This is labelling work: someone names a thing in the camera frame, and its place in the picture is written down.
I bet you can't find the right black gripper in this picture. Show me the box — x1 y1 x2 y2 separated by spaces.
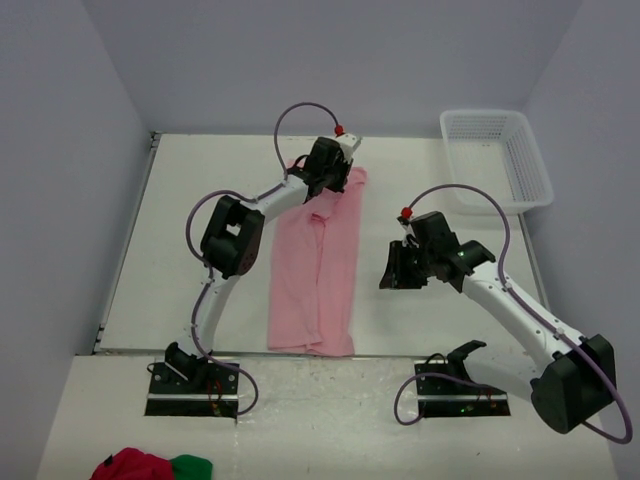
379 241 436 290

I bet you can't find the pink t shirt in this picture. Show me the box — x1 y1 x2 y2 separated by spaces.
267 167 368 357

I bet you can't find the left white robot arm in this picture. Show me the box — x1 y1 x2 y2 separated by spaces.
165 133 361 393

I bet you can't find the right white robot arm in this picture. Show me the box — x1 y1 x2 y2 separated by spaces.
379 209 616 434

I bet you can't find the white plastic basket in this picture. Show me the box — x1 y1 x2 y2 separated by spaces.
440 109 554 215

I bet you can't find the green folded t shirt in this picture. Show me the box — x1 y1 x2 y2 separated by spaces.
169 454 214 480

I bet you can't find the red folded t shirt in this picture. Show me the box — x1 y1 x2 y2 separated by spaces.
90 447 175 480

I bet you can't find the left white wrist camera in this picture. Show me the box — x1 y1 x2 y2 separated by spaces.
334 124 362 162

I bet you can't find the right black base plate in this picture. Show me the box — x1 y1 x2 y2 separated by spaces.
415 377 511 418

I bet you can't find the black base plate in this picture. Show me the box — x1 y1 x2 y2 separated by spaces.
144 362 239 419
415 377 511 418

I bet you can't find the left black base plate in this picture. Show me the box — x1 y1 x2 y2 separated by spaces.
144 362 239 419

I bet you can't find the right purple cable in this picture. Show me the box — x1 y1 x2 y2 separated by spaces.
393 183 632 444

